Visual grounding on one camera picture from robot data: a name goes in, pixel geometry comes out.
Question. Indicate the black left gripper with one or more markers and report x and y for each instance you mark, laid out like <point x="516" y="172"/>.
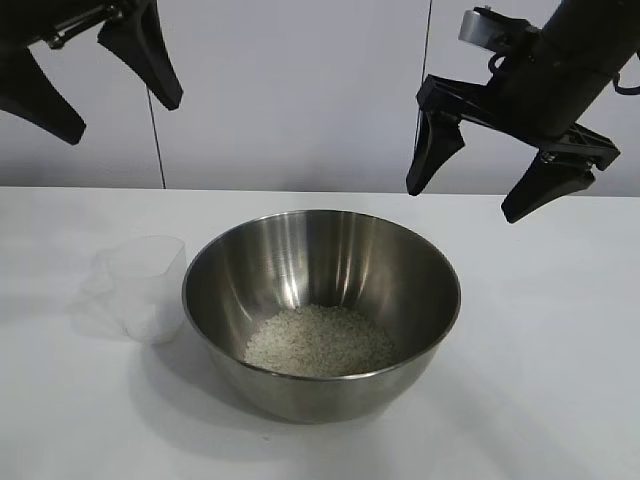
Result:
<point x="45" y="20"/>

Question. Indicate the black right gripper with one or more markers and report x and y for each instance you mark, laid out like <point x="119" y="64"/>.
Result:
<point x="550" y="92"/>

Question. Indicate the stainless steel mixing bowl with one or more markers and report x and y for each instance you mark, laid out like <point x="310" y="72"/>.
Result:
<point x="320" y="270"/>

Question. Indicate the clear plastic measuring cup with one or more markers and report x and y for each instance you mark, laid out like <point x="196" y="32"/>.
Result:
<point x="145" y="290"/>

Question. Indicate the white uncooked rice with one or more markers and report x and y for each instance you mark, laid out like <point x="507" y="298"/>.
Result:
<point x="320" y="340"/>

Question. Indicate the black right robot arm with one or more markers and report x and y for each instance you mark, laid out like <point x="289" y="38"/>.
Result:
<point x="595" y="22"/>

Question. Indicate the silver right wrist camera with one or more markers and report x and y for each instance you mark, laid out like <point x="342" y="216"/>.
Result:
<point x="472" y="27"/>

